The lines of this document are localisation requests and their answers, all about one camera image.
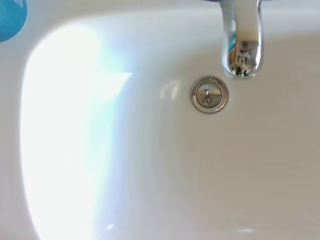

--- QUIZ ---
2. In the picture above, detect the white ceramic sink basin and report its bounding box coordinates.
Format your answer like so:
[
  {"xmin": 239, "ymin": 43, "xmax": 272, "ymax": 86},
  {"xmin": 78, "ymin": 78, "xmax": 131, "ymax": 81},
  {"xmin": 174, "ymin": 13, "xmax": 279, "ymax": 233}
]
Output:
[{"xmin": 0, "ymin": 0, "xmax": 320, "ymax": 240}]

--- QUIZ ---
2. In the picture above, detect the chrome sink drain stopper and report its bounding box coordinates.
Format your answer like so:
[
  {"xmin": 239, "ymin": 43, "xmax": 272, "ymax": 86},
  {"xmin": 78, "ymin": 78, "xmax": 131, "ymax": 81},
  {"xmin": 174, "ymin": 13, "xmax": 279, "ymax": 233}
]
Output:
[{"xmin": 190, "ymin": 75, "xmax": 230, "ymax": 115}]

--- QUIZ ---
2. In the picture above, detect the chrome faucet spout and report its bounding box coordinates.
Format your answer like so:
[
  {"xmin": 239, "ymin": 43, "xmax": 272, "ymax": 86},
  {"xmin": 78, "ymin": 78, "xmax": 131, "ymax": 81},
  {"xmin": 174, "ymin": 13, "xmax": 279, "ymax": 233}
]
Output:
[{"xmin": 216, "ymin": 0, "xmax": 265, "ymax": 81}]

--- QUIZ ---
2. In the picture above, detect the blue round container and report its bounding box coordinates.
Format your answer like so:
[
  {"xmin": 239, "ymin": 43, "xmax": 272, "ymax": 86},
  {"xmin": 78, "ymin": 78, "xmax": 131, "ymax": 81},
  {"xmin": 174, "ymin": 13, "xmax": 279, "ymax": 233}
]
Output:
[{"xmin": 0, "ymin": 0, "xmax": 28, "ymax": 43}]

